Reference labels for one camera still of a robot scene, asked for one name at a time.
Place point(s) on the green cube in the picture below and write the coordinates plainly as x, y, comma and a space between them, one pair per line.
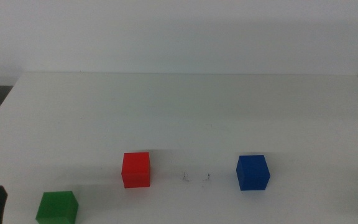
57, 208

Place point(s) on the red cube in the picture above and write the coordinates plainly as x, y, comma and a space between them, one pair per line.
135, 169

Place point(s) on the blue cube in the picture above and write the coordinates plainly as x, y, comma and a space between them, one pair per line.
253, 172

